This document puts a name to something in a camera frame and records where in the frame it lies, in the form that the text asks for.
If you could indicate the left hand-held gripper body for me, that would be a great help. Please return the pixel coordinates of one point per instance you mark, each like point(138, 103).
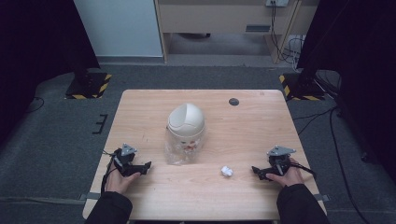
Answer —
point(124, 159)

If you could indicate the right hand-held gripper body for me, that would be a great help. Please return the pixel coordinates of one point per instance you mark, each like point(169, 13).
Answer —
point(279, 161)

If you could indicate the white paper ball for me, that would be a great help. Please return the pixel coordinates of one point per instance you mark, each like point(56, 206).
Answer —
point(227, 171)

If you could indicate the white desktop trash can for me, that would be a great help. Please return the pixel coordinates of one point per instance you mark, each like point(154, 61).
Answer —
point(186, 130)

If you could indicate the person's right hand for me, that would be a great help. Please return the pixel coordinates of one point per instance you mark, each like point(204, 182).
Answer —
point(289, 176)

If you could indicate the person's left hand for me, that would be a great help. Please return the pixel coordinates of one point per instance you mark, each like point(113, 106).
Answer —
point(118, 182)

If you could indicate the black table grommet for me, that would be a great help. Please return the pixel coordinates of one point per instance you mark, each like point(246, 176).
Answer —
point(233, 101)

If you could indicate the black stand base striped edge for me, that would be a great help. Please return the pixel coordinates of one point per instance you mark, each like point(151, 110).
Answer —
point(300, 87)
point(88, 84)

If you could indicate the black curtain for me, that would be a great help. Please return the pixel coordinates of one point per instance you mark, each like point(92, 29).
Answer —
point(358, 62)
point(37, 59)

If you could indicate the white cabinet panel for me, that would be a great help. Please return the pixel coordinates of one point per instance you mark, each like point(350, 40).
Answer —
point(120, 28)

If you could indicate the beige wooden desk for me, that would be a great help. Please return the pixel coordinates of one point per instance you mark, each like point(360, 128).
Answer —
point(230, 21)

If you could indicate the grey power strip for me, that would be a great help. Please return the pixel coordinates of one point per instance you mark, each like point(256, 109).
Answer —
point(276, 2)

